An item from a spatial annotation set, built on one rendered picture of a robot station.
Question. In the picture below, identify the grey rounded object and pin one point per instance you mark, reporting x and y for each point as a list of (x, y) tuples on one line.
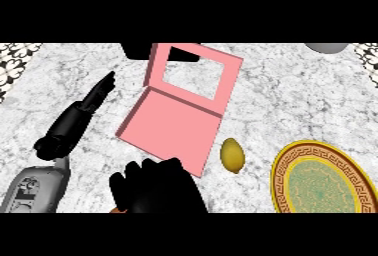
[(326, 47)]

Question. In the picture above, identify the small orange object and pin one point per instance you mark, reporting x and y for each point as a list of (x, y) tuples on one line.
[(118, 210)]

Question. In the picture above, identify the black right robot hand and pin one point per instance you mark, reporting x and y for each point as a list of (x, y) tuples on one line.
[(157, 190)]

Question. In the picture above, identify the ornate gold-rimmed plate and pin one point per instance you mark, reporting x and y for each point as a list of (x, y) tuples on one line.
[(323, 178)]

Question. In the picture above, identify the yellow squash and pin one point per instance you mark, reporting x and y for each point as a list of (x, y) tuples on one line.
[(233, 155)]

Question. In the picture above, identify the pink open box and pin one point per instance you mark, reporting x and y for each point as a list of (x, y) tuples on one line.
[(183, 111)]

